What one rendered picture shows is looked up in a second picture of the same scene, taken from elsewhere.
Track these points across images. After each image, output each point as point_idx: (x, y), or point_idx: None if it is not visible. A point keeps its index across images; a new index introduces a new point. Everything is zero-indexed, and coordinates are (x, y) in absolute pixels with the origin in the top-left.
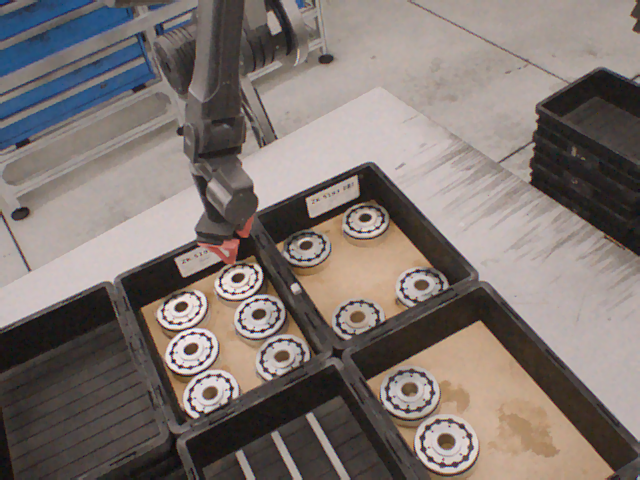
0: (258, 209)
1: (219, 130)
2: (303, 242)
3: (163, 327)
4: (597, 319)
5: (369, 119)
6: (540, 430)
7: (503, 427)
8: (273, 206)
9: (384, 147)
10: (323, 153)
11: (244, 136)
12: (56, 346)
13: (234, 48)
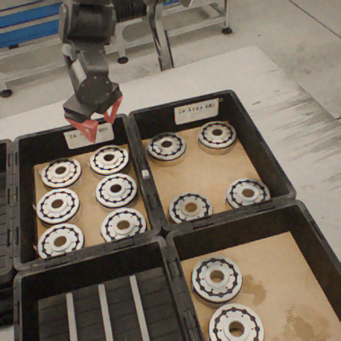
0: None
1: (88, 16)
2: (165, 141)
3: (43, 183)
4: None
5: (242, 65)
6: (320, 338)
7: (288, 327)
8: (148, 109)
9: (247, 87)
10: (202, 84)
11: (113, 29)
12: None
13: None
